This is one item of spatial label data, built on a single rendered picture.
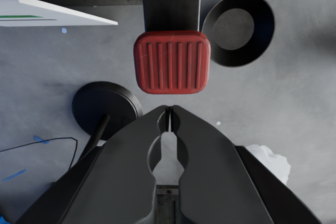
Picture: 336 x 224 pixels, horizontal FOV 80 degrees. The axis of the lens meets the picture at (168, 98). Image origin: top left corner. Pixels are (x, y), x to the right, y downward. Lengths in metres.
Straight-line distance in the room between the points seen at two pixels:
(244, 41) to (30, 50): 1.00
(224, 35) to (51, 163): 1.30
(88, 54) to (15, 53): 0.35
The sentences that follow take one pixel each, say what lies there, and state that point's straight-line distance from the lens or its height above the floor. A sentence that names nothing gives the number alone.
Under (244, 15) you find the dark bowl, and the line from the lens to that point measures 0.99.
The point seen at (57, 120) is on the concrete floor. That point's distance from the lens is 1.32.
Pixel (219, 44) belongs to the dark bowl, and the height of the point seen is 0.00.
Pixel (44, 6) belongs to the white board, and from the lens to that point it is 0.48.
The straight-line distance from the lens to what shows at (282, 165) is 1.35.
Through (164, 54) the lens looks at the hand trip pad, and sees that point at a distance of 0.18.
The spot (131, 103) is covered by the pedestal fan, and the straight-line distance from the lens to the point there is 1.07.
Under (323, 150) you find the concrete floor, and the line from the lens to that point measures 1.57.
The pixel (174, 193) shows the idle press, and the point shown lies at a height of 0.03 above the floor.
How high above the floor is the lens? 0.94
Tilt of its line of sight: 61 degrees down
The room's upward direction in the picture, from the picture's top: 178 degrees counter-clockwise
